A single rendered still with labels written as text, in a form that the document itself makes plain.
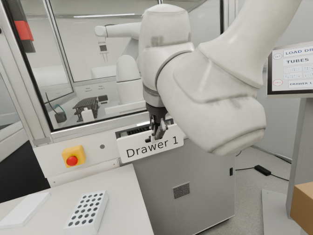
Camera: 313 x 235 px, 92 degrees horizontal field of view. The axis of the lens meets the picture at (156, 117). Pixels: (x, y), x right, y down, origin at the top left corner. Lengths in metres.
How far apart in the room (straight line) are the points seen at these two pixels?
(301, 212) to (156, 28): 0.52
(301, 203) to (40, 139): 0.85
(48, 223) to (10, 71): 0.53
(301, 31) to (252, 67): 1.79
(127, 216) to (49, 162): 0.42
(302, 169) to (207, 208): 0.63
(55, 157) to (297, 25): 2.09
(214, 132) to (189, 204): 0.94
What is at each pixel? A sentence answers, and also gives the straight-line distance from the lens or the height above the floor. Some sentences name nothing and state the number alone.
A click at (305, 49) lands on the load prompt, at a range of 1.17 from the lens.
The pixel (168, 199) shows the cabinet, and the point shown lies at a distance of 1.01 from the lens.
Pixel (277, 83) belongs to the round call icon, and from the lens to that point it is 1.04.
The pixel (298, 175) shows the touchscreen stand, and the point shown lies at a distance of 1.35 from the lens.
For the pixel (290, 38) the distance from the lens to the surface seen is 2.03.
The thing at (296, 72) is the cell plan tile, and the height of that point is 1.06.
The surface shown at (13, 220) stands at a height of 0.78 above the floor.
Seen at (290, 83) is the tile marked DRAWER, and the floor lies 1.01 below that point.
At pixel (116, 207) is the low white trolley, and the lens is 0.59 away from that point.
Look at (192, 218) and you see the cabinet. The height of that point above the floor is 0.22.
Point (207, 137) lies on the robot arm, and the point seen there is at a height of 1.08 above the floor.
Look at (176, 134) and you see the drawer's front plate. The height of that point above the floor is 0.88.
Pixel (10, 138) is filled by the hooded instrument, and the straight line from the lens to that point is 1.36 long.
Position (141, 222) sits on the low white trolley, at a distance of 0.53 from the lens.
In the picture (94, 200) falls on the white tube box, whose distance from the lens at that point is 0.61.
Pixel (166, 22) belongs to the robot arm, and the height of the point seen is 1.24.
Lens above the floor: 1.17
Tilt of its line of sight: 17 degrees down
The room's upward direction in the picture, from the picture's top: 9 degrees counter-clockwise
